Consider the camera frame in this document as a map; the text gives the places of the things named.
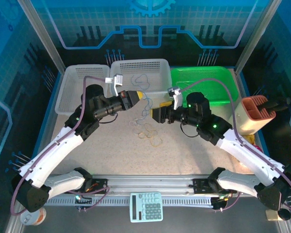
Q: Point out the white cup with pink lid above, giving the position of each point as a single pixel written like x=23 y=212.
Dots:
x=258 y=148

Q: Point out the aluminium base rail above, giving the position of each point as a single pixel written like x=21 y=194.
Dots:
x=148 y=180

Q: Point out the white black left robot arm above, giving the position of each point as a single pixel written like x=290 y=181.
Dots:
x=53 y=150

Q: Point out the aluminium frame post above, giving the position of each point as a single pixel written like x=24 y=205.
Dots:
x=40 y=31
x=255 y=34

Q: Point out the green perforated plastic basket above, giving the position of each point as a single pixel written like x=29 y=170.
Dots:
x=208 y=72

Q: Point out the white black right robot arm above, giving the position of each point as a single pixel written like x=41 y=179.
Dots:
x=247 y=153

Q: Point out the white perforated plastic basket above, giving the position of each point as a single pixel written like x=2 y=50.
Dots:
x=68 y=92
x=155 y=77

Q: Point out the beige terracotta utensil holder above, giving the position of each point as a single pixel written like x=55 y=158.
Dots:
x=245 y=121

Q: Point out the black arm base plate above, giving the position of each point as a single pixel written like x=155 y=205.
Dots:
x=100 y=185
x=200 y=185

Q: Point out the yellow snack bag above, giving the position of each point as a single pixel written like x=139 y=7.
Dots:
x=249 y=139

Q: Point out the light blue calculator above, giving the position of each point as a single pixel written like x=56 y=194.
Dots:
x=146 y=207

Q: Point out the beige roll with black cap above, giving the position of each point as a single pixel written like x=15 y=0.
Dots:
x=271 y=214

